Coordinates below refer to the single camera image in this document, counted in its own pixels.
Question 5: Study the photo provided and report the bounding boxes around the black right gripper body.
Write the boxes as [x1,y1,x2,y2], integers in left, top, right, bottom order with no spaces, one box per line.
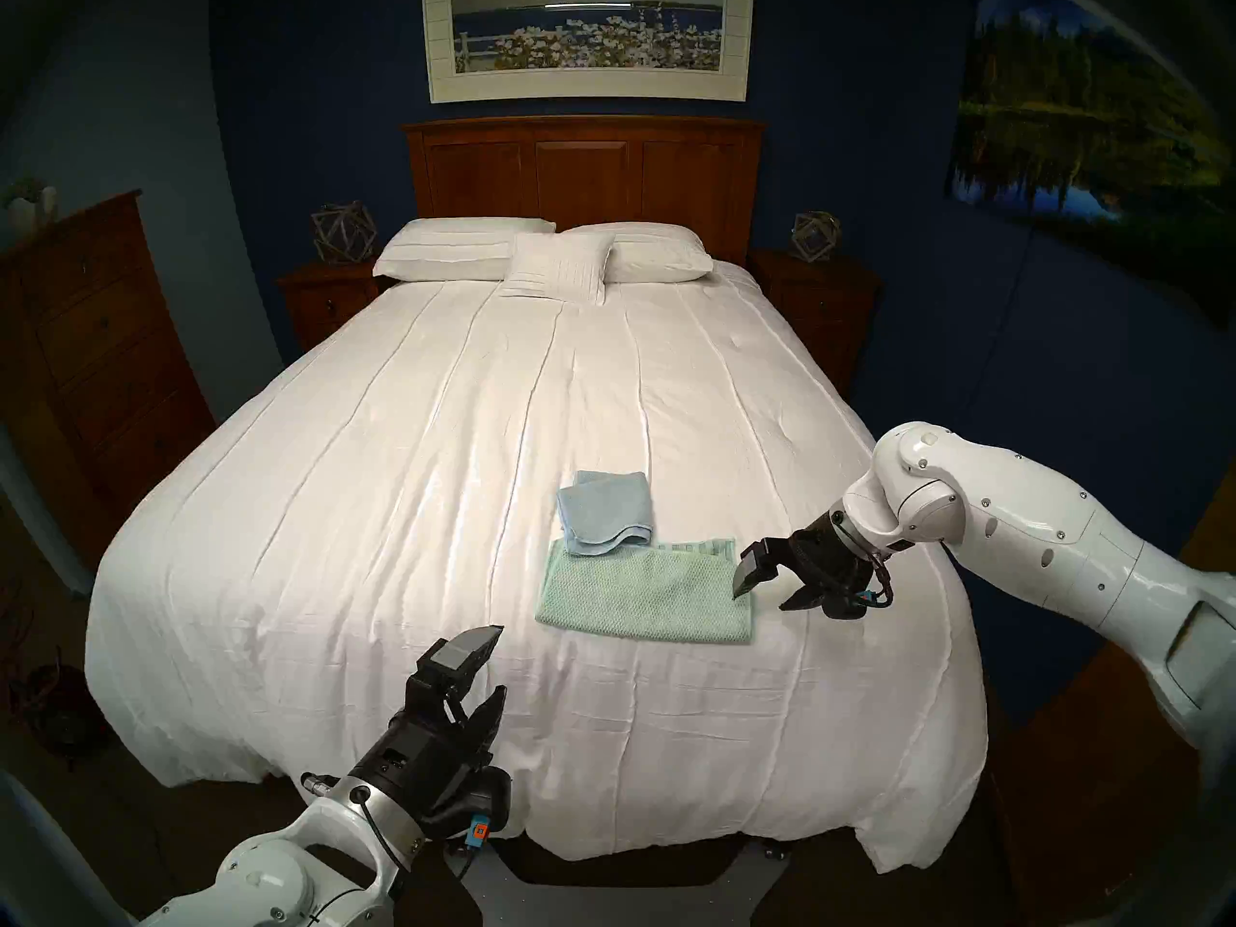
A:
[763,510,875,607]

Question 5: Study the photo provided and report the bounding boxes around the left gripper finger with grey pad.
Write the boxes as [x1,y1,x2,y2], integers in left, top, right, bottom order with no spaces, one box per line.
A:
[428,626,505,698]

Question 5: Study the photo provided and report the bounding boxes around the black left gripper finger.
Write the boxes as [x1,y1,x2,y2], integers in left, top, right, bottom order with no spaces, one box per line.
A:
[467,685,509,764]

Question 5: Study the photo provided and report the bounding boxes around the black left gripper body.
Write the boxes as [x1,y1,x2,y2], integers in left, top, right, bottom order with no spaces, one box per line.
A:
[352,677,484,820]

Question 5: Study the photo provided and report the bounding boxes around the mint green hand towel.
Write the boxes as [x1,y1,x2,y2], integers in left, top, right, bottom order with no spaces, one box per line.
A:
[534,537,756,644]

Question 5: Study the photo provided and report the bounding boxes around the light blue hand towel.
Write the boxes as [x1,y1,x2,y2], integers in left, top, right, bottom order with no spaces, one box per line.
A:
[557,469,656,557]

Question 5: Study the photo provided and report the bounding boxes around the white bed comforter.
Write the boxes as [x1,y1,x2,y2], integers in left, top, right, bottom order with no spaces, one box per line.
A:
[84,259,988,875]

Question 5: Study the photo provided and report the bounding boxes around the brown wooden nightstand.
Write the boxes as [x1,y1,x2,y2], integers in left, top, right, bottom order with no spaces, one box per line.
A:
[748,249,882,395]
[276,259,392,353]

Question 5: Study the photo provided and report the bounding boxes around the long white pillow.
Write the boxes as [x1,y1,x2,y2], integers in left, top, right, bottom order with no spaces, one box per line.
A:
[558,222,716,285]
[373,217,558,283]

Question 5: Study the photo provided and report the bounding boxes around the black floor device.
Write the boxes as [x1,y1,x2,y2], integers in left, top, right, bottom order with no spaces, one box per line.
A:
[19,660,112,767]

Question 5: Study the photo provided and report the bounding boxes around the small square white pillow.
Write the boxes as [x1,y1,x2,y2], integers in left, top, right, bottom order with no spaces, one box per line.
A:
[499,233,616,305]

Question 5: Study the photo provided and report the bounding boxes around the brown wooden headboard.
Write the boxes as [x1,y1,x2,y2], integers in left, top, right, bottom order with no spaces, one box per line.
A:
[402,116,769,267]

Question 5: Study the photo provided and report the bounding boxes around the brown wooden dresser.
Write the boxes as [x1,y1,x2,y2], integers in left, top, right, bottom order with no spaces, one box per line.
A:
[0,189,217,569]

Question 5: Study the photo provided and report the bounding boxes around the forest lake poster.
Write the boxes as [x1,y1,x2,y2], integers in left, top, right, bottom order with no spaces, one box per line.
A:
[944,0,1236,323]

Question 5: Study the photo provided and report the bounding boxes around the framed flower seascape picture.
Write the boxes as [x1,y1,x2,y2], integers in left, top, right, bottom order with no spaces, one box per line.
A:
[421,0,756,104]

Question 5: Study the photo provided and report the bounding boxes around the small potted plant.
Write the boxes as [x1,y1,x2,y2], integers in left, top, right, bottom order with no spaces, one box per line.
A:
[3,175,61,239]

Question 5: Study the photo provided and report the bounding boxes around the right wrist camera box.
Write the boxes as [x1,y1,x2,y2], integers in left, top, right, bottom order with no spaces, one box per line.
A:
[821,566,895,620]

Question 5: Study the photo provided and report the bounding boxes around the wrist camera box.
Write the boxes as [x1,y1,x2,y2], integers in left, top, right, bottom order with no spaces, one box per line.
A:
[821,566,895,620]
[427,763,513,851]

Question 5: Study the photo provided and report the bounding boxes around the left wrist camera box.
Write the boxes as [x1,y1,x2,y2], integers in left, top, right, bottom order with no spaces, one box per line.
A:
[427,763,513,851]

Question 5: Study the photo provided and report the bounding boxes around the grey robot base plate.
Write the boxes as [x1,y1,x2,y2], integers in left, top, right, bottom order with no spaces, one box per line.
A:
[444,833,793,927]

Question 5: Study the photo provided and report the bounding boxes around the small geometric wire ornament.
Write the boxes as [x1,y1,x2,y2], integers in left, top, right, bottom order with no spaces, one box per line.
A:
[790,211,842,263]

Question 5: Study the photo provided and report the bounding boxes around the thin black wall cable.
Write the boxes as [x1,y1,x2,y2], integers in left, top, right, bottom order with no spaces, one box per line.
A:
[973,225,1032,395]

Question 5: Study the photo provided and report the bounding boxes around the large geometric wire ornament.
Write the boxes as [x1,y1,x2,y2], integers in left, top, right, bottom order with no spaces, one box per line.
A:
[310,201,379,267]

